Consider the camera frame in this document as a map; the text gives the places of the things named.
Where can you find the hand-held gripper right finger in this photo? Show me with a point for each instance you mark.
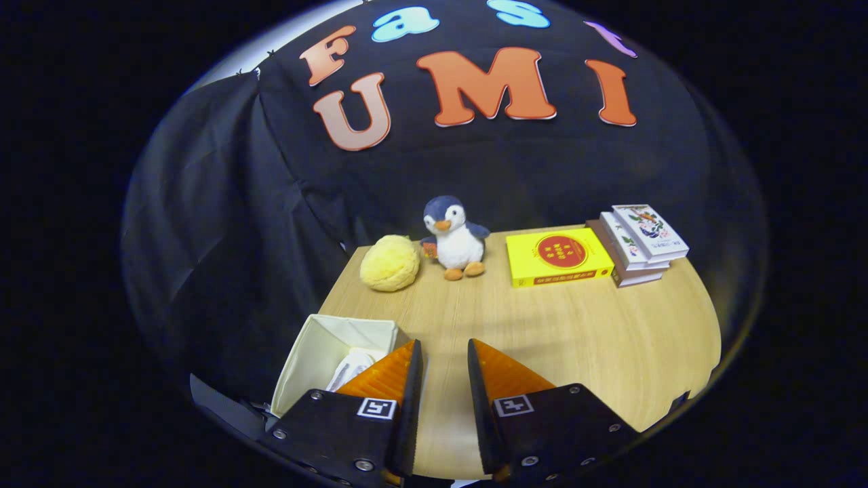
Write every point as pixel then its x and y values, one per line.
pixel 483 427

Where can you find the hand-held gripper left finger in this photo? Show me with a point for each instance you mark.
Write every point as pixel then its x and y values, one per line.
pixel 410 420

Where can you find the brown fabric storage box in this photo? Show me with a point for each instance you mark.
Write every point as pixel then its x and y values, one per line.
pixel 319 339

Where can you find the yellow bun plush toy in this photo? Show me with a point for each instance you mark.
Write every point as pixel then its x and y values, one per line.
pixel 390 264

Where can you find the penguin plush toy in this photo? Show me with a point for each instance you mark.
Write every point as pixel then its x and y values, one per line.
pixel 458 247

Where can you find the yellow book with red label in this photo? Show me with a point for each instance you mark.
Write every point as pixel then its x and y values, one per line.
pixel 556 254

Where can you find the white illustrated book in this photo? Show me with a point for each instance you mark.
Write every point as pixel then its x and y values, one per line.
pixel 651 230
pixel 624 244

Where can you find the black backdrop cloth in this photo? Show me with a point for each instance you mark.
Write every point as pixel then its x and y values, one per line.
pixel 475 169

